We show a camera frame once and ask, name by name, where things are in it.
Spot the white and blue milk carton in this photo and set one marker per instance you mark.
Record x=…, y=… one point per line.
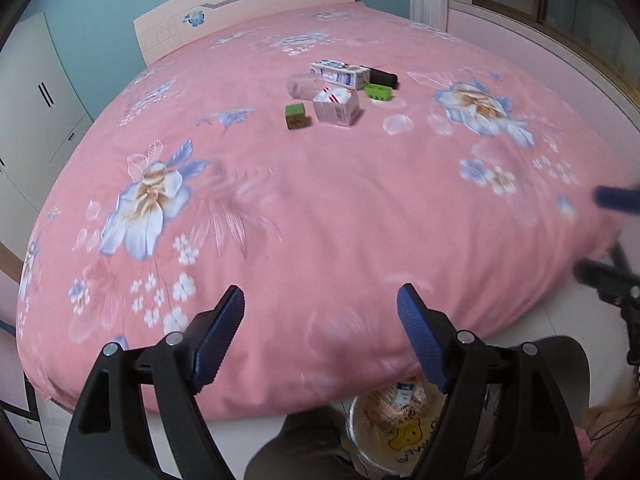
x=340, y=72

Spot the person's trouser leg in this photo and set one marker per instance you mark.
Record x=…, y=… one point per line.
x=295, y=442

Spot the pink headboard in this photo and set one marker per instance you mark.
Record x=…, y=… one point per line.
x=240, y=5

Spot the red and white carton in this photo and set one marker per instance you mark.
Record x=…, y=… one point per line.
x=336, y=106

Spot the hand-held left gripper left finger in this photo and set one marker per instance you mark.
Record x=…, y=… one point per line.
x=226, y=327

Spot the green toy block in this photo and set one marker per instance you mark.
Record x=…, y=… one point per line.
x=377, y=91

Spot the white wardrobe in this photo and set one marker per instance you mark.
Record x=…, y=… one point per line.
x=35, y=110

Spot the clear plastic bottle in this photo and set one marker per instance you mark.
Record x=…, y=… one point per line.
x=302, y=85

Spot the green cube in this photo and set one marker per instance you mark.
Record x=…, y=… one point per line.
x=298, y=116

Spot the white nightstand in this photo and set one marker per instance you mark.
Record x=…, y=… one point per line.
x=22, y=415

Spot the pink floral blanket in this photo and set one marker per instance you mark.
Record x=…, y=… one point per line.
x=310, y=220

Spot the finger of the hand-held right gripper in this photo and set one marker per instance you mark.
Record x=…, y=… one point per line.
x=617, y=196
x=597, y=272

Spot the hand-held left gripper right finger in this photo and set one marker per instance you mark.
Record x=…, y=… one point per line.
x=417, y=332

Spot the black foam cylinder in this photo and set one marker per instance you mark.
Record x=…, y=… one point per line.
x=384, y=76

